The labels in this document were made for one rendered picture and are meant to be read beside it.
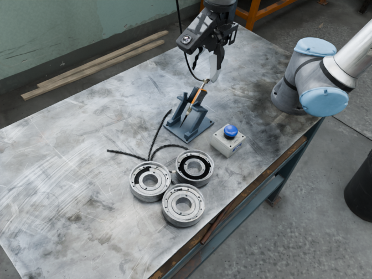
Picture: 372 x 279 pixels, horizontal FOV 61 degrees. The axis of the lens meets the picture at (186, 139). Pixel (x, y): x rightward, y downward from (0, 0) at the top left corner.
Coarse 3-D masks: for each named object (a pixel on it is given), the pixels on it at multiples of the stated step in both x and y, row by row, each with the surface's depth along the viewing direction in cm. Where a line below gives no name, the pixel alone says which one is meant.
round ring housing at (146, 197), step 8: (136, 168) 83; (160, 168) 84; (144, 176) 82; (152, 176) 84; (160, 176) 83; (168, 176) 83; (160, 184) 81; (168, 184) 80; (136, 192) 78; (160, 192) 78; (144, 200) 79; (152, 200) 79
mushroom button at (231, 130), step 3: (228, 126) 91; (231, 126) 91; (234, 126) 91; (225, 129) 90; (228, 129) 90; (231, 129) 90; (234, 129) 90; (225, 132) 90; (228, 132) 89; (231, 132) 89; (234, 132) 89; (237, 132) 90; (228, 135) 89; (231, 135) 89; (234, 135) 89
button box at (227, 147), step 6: (216, 132) 93; (222, 132) 93; (216, 138) 91; (222, 138) 91; (228, 138) 91; (234, 138) 92; (240, 138) 92; (210, 144) 95; (216, 144) 93; (222, 144) 91; (228, 144) 90; (234, 144) 90; (240, 144) 93; (222, 150) 92; (228, 150) 90; (234, 150) 92; (228, 156) 92
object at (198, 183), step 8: (184, 152) 87; (192, 152) 89; (200, 152) 88; (176, 160) 85; (192, 160) 87; (208, 160) 88; (176, 168) 84; (184, 168) 85; (200, 168) 87; (184, 176) 83; (208, 176) 83; (192, 184) 83; (200, 184) 83
